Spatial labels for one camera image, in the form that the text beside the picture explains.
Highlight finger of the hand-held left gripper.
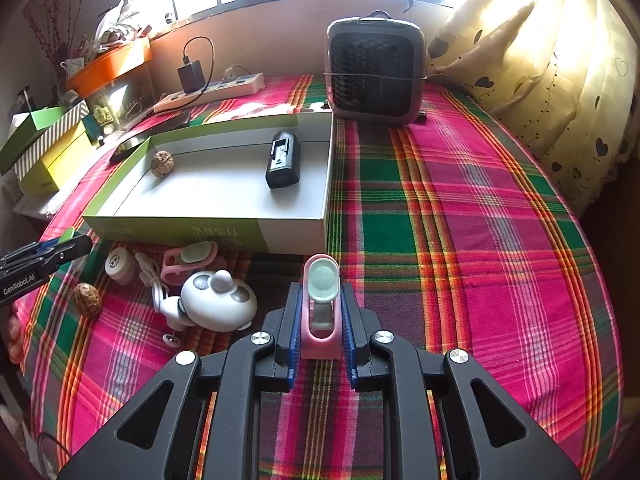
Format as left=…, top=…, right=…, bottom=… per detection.
left=30, top=234, right=94, bottom=276
left=0, top=239, right=61, bottom=268

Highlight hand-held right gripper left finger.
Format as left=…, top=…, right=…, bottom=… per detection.
left=57, top=282, right=306, bottom=480

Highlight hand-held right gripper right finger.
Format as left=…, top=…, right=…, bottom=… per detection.
left=339, top=284, right=582, bottom=480

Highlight small white round cap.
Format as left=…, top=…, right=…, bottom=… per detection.
left=104, top=249, right=138, bottom=286

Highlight brown walnut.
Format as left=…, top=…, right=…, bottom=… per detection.
left=74, top=282, right=104, bottom=319
left=151, top=150, right=176, bottom=179

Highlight pink clip with green pad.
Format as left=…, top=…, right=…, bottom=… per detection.
left=301, top=254, right=345, bottom=361
left=161, top=241, right=226, bottom=288

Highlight white charging cable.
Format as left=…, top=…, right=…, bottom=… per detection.
left=134, top=250, right=183, bottom=321

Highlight white panda-shaped gadget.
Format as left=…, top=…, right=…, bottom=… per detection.
left=179, top=270, right=259, bottom=333

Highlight small white mushroom-shaped gadget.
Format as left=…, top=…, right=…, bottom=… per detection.
left=159, top=296, right=185, bottom=347

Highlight shallow green cardboard box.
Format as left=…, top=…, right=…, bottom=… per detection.
left=82, top=111, right=335, bottom=256

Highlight black battery charger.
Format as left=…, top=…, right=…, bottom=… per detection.
left=265, top=130, right=301, bottom=190

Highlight person's left hand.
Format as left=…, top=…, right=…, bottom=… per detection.
left=6, top=306, right=25, bottom=358

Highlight white folded paper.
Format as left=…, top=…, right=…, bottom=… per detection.
left=12, top=192, right=66, bottom=218

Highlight green box lid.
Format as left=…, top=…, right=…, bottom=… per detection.
left=0, top=106, right=68, bottom=176

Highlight black smartphone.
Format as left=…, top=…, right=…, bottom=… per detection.
left=109, top=132, right=153, bottom=163

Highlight plaid tablecloth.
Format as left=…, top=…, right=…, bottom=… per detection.
left=17, top=74, right=626, bottom=480

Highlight small green desk clock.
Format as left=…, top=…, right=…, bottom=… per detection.
left=82, top=102, right=118, bottom=136

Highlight dark flat case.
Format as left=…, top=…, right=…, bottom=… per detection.
left=142, top=110, right=193, bottom=133

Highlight orange tray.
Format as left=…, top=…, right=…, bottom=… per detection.
left=65, top=37, right=153, bottom=98

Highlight black power adapter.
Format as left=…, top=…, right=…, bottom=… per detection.
left=178, top=60, right=205, bottom=94

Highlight dried red berry branches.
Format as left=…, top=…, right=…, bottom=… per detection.
left=22, top=0, right=83, bottom=76

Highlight beige power strip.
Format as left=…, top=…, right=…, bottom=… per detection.
left=152, top=72, right=265, bottom=114

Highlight pale leafy plant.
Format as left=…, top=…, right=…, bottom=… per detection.
left=92, top=0, right=151, bottom=46

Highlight cream curtain with hearts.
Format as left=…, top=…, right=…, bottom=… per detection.
left=425, top=0, right=640, bottom=216

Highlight black adapter cable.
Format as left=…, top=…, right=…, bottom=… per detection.
left=182, top=36, right=216, bottom=96

